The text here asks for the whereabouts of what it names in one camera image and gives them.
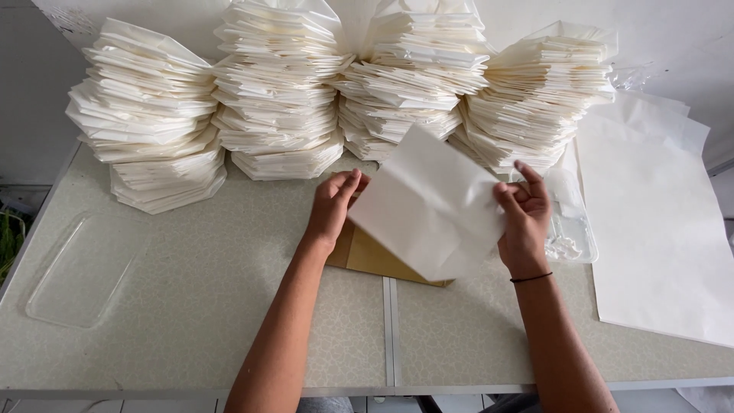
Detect person's left hand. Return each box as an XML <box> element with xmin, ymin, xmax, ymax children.
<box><xmin>303</xmin><ymin>168</ymin><xmax>372</xmax><ymax>254</ymax></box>

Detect person's right hand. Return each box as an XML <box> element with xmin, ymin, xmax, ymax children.
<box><xmin>493</xmin><ymin>160</ymin><xmax>552</xmax><ymax>277</ymax></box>

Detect white paper sheet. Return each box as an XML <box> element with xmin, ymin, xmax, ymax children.
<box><xmin>347</xmin><ymin>123</ymin><xmax>508</xmax><ymax>282</ymax></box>

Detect brown cardboard template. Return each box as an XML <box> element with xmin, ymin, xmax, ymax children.
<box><xmin>326</xmin><ymin>218</ymin><xmax>454</xmax><ymax>288</ymax></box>

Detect stack of folded white paper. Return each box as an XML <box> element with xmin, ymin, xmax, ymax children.
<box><xmin>210</xmin><ymin>0</ymin><xmax>357</xmax><ymax>182</ymax></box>
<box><xmin>447</xmin><ymin>21</ymin><xmax>619</xmax><ymax>176</ymax></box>
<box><xmin>65</xmin><ymin>17</ymin><xmax>228</xmax><ymax>216</ymax></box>
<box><xmin>330</xmin><ymin>0</ymin><xmax>497</xmax><ymax>163</ymax></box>

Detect grey shorts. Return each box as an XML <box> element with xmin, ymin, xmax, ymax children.
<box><xmin>295</xmin><ymin>393</ymin><xmax>542</xmax><ymax>413</ymax></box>

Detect white glue paste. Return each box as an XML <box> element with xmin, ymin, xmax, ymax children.
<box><xmin>545</xmin><ymin>234</ymin><xmax>583</xmax><ymax>262</ymax></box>

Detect clear plastic glue tray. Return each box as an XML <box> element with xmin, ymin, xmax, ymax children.
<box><xmin>509</xmin><ymin>166</ymin><xmax>600</xmax><ymax>265</ymax></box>

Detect clear plastic lid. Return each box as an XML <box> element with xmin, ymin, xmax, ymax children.
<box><xmin>25</xmin><ymin>210</ymin><xmax>153</xmax><ymax>330</ymax></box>

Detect crumpled clear plastic wrap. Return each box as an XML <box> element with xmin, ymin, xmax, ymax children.
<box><xmin>608</xmin><ymin>61</ymin><xmax>656</xmax><ymax>93</ymax></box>

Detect pile of large white sheets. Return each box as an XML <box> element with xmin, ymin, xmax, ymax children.
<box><xmin>559</xmin><ymin>91</ymin><xmax>734</xmax><ymax>350</ymax></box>

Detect green plant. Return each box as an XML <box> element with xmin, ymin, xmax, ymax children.
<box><xmin>0</xmin><ymin>208</ymin><xmax>27</xmax><ymax>283</ymax></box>

